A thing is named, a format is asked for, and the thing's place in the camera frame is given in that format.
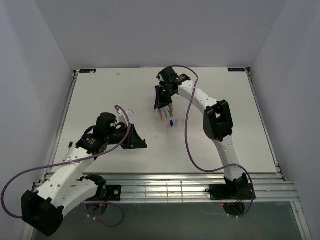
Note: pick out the left blue corner label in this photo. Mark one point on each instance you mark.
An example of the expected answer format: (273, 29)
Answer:
(89, 71)

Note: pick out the aluminium rail frame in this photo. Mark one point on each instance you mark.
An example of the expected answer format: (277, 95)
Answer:
(190, 188)

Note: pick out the pink highlighter pen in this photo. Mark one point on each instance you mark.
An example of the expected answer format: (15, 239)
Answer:
(160, 114)

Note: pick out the right blue corner label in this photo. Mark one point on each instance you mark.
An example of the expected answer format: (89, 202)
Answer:
(236, 69)

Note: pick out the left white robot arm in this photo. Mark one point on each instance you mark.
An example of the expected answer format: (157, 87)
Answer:
(45, 208)

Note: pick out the blue corner label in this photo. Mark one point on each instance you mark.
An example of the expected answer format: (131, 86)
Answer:
(89, 71)
(236, 69)

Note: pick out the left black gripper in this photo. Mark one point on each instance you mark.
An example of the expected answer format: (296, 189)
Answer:
(134, 141)

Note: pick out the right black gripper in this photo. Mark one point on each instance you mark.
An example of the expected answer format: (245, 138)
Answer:
(160, 102)

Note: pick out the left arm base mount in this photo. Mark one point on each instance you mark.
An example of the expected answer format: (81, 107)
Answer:
(110, 192)

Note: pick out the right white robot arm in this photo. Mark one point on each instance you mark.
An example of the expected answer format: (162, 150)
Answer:
(217, 122)

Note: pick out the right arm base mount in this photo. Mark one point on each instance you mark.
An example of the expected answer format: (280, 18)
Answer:
(225, 192)

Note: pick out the yellow highlighter pen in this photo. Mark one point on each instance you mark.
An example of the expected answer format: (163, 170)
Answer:
(172, 109)

